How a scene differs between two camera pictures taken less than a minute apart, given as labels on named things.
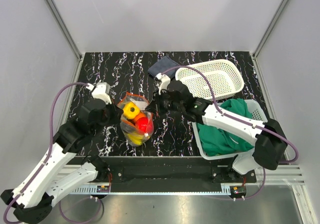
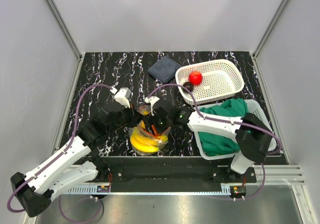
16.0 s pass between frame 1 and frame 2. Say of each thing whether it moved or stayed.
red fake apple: moved
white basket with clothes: stayed
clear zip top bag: moved
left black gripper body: moved
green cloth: stayed
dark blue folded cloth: stayed
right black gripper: moved
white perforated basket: stayed
